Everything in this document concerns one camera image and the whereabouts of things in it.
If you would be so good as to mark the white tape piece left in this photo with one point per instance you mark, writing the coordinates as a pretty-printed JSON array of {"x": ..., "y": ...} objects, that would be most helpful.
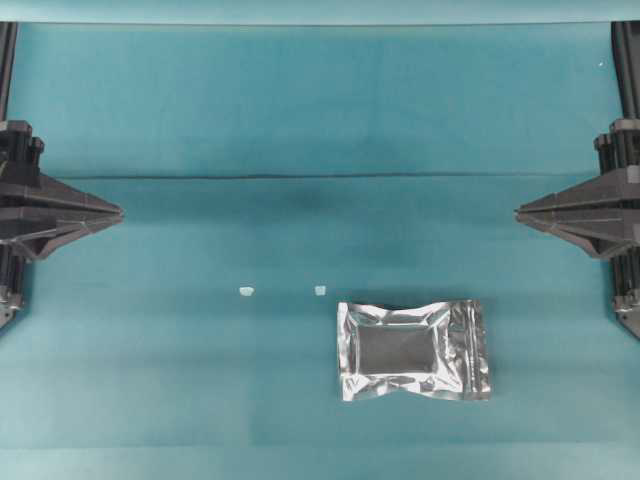
[{"x": 246, "y": 291}]

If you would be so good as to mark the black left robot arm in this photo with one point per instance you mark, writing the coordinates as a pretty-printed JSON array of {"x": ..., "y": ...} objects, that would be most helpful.
[{"x": 13, "y": 268}]

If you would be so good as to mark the silver zip bag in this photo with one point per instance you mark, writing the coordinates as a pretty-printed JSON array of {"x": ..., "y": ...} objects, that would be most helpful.
[{"x": 437, "y": 351}]

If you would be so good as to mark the black left frame rail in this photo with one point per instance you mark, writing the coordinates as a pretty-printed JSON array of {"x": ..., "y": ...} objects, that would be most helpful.
[{"x": 8, "y": 37}]

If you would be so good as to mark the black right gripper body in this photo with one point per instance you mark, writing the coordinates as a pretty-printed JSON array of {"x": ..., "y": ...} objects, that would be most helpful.
[{"x": 619, "y": 149}]

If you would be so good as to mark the teal table cloth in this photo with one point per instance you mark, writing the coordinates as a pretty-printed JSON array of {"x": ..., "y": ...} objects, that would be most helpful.
[{"x": 384, "y": 163}]

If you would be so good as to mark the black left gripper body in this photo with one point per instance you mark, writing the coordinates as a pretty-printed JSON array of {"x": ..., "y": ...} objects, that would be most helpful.
[{"x": 21, "y": 183}]

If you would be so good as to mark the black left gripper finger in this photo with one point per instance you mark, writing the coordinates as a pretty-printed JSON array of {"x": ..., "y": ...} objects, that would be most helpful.
[
  {"x": 43, "y": 245},
  {"x": 53, "y": 197}
]

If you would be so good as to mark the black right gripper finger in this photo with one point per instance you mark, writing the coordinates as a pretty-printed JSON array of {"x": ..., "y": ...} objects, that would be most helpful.
[
  {"x": 596, "y": 199},
  {"x": 589, "y": 243}
]

